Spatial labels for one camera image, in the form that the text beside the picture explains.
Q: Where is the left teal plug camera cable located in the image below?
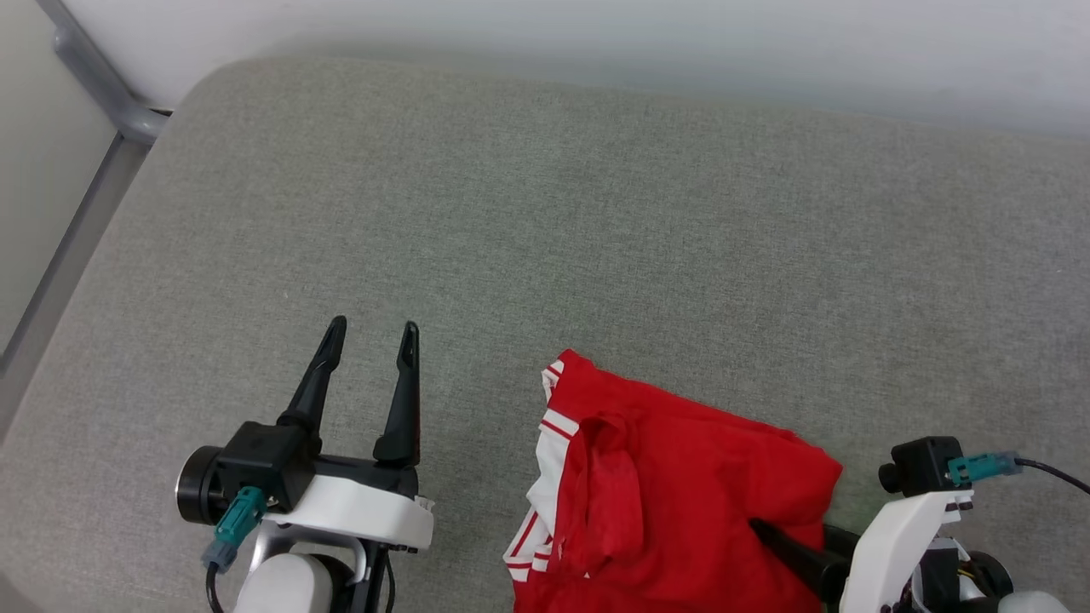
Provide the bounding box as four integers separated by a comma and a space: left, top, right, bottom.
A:
202, 485, 269, 613

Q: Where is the grey metal frame rail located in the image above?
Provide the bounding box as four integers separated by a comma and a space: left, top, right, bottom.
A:
0, 136, 150, 377

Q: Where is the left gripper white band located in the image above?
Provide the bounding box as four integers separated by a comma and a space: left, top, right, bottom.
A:
264, 316, 435, 553

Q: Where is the teal plug camera cable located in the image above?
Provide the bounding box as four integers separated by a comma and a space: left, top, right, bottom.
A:
202, 485, 269, 613
948, 451, 1090, 496

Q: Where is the red and white shirt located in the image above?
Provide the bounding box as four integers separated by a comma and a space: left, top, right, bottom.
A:
502, 349, 844, 613

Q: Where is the grey fabric sofa cushion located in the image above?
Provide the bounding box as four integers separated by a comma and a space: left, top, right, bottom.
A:
0, 54, 1090, 613

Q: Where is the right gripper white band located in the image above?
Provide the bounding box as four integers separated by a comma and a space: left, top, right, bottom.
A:
749, 490, 974, 613

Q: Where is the right teal plug camera cable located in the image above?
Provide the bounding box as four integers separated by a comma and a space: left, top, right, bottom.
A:
948, 451, 1090, 496

